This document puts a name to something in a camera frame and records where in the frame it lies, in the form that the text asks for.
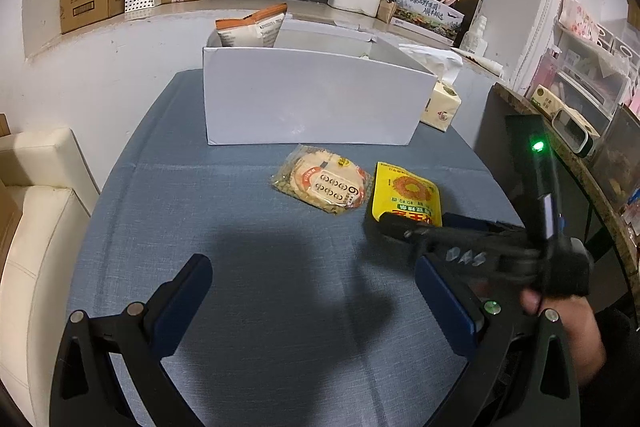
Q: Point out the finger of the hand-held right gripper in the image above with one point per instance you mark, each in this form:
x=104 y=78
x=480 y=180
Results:
x=475 y=223
x=450 y=247

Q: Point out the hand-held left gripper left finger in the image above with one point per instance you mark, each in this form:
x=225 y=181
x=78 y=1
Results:
x=182 y=302

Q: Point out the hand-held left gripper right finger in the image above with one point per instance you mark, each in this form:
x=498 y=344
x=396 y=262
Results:
x=445 y=307

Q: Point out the yellow snack packet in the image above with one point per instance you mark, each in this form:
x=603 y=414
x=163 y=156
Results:
x=405 y=192

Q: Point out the white storage box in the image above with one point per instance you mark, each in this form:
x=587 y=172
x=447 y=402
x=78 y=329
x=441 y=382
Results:
x=310 y=102

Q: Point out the person's right forearm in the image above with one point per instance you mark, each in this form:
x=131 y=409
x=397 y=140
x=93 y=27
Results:
x=620 y=367

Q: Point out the person's right hand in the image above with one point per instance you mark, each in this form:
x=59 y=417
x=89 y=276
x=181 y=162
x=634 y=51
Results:
x=582 y=337

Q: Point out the white digital clock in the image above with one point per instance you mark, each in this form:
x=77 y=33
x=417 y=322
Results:
x=575 y=132

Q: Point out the yellow tissue pack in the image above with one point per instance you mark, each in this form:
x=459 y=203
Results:
x=440 y=109

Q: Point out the clear plastic storage drawers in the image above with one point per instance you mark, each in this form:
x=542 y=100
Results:
x=590 y=67

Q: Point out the round rice cracker packet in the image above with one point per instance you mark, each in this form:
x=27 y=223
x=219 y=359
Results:
x=322 y=179

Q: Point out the cream sofa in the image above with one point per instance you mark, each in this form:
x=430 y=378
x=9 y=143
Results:
x=40 y=257

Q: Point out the white plastic bottle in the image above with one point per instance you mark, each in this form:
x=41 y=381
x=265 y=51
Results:
x=474 y=38

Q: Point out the white plastic bag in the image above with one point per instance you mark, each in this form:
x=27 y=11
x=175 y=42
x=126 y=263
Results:
x=427 y=54

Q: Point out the landscape printed box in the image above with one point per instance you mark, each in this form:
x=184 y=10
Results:
x=425 y=14

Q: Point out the small brown box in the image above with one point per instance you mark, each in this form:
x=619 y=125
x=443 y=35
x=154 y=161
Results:
x=386 y=11

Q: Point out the orange and white snack bag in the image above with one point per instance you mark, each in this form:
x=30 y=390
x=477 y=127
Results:
x=252 y=27

